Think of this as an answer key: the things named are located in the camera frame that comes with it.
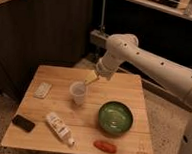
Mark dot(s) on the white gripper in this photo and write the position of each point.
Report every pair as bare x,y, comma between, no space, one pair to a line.
102,70

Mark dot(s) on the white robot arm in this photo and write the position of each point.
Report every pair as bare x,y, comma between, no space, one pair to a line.
172,76

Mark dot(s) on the translucent plastic cup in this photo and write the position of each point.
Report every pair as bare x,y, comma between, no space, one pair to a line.
78,92

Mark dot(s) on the green ceramic bowl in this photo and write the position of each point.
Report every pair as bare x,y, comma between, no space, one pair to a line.
115,118

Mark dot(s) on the black rectangular eraser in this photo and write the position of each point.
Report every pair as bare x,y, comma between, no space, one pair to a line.
23,123

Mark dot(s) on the wooden table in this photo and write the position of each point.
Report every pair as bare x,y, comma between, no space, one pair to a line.
82,120

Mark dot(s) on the white lotion bottle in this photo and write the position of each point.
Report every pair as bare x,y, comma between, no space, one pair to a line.
60,128

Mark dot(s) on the red oblong object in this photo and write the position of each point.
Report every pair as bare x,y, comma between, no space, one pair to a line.
105,146

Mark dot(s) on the vertical metal pole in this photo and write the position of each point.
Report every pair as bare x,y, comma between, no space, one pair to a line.
102,16

